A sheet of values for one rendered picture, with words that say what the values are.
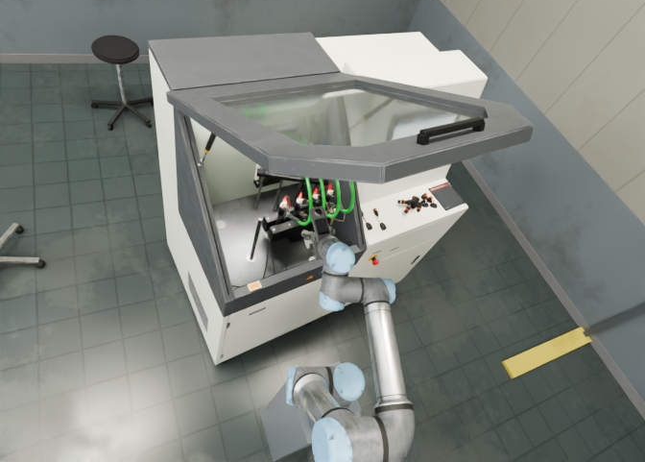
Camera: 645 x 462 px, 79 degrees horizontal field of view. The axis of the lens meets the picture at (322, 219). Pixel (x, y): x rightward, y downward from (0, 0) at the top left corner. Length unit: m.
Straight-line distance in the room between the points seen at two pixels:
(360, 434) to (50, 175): 2.78
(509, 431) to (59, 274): 2.95
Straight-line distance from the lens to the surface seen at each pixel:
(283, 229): 1.77
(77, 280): 2.79
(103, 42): 3.36
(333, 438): 0.99
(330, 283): 1.11
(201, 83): 1.53
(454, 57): 2.14
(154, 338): 2.57
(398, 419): 1.05
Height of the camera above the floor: 2.42
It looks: 52 degrees down
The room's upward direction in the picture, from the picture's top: 25 degrees clockwise
